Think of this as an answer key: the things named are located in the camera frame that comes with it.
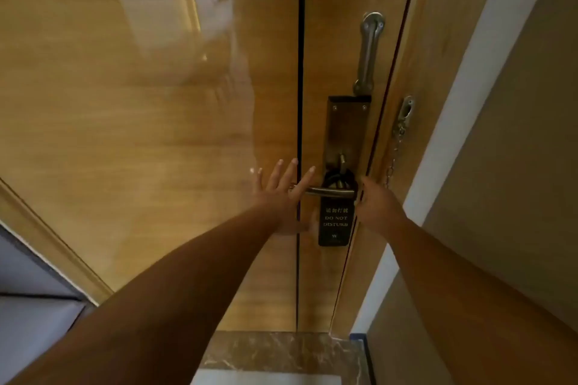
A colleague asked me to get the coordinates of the person's left hand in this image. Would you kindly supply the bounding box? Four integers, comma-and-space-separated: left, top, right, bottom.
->
252, 158, 317, 237

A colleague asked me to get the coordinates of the person's right hand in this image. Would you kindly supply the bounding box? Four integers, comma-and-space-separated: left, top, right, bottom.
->
354, 176, 408, 242

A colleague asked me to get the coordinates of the silver swing bar latch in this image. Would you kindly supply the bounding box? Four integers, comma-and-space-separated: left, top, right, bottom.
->
353, 11, 386, 97

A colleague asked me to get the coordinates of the dark metal lock plate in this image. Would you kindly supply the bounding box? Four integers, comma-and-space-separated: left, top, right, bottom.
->
322, 95, 372, 183

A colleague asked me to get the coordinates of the glossy wooden door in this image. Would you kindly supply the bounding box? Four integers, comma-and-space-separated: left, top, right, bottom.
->
0, 0, 425, 334

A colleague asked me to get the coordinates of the grey panel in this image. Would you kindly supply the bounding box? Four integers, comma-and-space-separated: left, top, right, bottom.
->
0, 226, 89, 385

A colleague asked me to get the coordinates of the marble door threshold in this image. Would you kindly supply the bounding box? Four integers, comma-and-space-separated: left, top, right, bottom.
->
200, 331, 372, 385

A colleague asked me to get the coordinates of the silver lever door handle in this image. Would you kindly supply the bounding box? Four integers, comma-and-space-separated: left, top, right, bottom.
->
289, 185, 358, 199

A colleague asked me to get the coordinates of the person's right forearm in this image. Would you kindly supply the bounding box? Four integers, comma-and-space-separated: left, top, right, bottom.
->
386, 217, 578, 385

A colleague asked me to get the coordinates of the silver door chain guard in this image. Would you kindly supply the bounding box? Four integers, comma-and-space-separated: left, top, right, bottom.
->
383, 95, 416, 188

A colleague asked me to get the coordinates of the black door hanger sign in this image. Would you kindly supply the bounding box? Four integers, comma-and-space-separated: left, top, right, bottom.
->
318, 170, 358, 248

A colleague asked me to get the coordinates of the person's left forearm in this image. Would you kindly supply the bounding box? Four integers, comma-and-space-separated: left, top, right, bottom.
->
7, 211, 312, 385

